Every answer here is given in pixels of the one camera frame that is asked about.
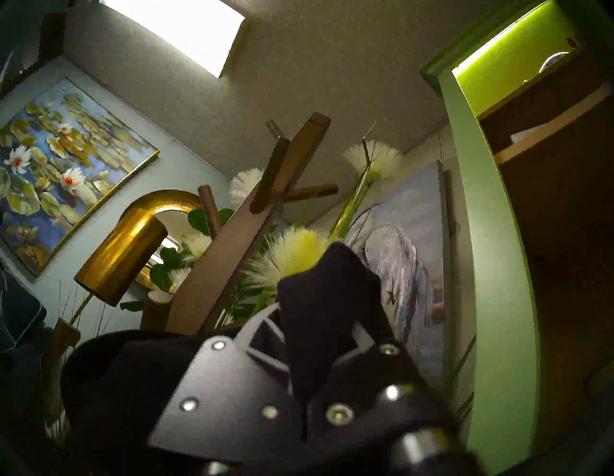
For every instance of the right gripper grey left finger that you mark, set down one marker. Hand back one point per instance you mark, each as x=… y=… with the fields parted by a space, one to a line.
x=225 y=408

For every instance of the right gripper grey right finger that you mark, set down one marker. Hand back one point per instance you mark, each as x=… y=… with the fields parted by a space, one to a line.
x=369 y=388

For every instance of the black jacket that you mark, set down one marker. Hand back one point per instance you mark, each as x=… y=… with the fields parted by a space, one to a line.
x=326 y=297

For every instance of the wooden coat rack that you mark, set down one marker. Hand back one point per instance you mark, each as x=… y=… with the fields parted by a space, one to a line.
x=230 y=259

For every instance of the heron painting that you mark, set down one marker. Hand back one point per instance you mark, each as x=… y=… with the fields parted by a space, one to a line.
x=407 y=268

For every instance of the dark green leafy plant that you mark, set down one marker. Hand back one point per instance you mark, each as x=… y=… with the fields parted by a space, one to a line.
x=165 y=276

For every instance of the green hutch cabinet wooden shelves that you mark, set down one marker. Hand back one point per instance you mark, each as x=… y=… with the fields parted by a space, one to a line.
x=499 y=312

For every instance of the artificial grass with pompom flowers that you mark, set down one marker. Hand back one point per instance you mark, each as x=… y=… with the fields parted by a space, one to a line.
x=292 y=254

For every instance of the brass floor lamp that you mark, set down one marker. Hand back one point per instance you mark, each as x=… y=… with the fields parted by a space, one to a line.
x=120 y=254

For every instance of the blue armchair with white piping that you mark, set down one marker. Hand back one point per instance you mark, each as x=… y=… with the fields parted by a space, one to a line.
x=19 y=312

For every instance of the water lily painting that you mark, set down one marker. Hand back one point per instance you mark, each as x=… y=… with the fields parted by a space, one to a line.
x=62 y=158

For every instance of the white round plate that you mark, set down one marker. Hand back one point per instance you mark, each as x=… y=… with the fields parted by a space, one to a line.
x=551 y=61

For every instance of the ceiling light panel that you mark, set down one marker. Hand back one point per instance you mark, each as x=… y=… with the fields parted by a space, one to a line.
x=182 y=29

